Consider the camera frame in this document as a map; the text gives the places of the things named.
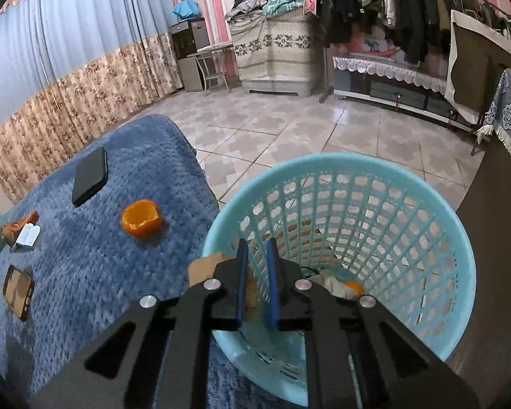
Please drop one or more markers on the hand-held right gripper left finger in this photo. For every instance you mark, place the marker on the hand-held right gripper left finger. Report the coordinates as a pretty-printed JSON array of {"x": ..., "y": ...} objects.
[{"x": 240, "y": 285}]

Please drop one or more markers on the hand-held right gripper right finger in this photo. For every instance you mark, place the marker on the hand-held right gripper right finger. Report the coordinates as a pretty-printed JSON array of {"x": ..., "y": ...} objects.
[{"x": 273, "y": 285}]

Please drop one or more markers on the brown paper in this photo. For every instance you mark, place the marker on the brown paper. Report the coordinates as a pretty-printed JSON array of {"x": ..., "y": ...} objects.
[{"x": 204, "y": 268}]

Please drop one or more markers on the beige tissue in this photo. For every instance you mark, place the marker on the beige tissue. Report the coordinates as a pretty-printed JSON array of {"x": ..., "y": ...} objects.
[{"x": 334, "y": 285}]

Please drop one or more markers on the orange peel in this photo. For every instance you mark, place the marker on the orange peel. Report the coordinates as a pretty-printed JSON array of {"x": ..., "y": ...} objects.
[
  {"x": 140, "y": 221},
  {"x": 354, "y": 287}
]

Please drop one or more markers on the teal plastic basket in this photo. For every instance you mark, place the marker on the teal plastic basket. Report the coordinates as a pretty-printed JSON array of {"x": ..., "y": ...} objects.
[{"x": 366, "y": 204}]

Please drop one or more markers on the blue knitted blanket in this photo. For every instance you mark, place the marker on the blue knitted blanket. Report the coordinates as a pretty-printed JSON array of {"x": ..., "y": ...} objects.
[{"x": 110, "y": 285}]

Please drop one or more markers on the black phone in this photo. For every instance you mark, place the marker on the black phone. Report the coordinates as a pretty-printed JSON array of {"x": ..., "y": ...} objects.
[{"x": 89, "y": 177}]

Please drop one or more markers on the clothes rack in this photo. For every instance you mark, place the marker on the clothes rack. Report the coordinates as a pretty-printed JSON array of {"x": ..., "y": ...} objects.
[{"x": 326, "y": 76}]

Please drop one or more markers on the small white box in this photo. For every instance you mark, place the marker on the small white box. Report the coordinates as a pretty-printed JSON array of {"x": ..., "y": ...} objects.
[{"x": 29, "y": 236}]

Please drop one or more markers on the low dark cabinet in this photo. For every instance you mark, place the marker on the low dark cabinet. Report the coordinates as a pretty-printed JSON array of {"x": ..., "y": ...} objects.
[{"x": 391, "y": 91}]

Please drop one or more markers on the brown orange crumpled wrapper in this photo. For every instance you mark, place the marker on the brown orange crumpled wrapper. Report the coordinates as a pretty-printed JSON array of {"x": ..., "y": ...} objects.
[{"x": 15, "y": 229}]

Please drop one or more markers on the brown wooden furniture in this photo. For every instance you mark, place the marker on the brown wooden furniture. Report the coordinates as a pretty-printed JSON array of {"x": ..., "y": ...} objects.
[{"x": 502, "y": 243}]

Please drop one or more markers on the patterned covered cabinet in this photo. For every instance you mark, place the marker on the patterned covered cabinet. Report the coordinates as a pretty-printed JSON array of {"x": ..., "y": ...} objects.
[{"x": 272, "y": 51}]

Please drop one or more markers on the folding chair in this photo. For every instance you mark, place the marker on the folding chair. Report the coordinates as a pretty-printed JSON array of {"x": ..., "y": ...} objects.
[{"x": 208, "y": 51}]

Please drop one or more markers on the white lace cloth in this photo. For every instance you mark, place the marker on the white lace cloth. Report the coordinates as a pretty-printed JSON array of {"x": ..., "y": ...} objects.
[{"x": 387, "y": 68}]

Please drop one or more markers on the water dispenser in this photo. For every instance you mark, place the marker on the water dispenser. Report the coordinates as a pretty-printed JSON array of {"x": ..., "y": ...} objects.
[{"x": 191, "y": 42}]

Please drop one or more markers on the teal cloth ornament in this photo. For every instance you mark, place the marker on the teal cloth ornament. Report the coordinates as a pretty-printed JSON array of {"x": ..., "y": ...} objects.
[{"x": 186, "y": 9}]

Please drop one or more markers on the white framed board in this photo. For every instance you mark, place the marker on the white framed board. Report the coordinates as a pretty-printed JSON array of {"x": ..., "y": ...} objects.
[{"x": 472, "y": 64}]

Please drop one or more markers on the hanging clothes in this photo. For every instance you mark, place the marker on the hanging clothes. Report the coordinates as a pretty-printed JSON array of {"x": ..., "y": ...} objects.
[{"x": 409, "y": 8}]

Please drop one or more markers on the blue floral curtain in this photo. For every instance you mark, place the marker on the blue floral curtain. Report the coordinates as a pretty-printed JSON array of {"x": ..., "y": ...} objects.
[{"x": 68, "y": 30}]

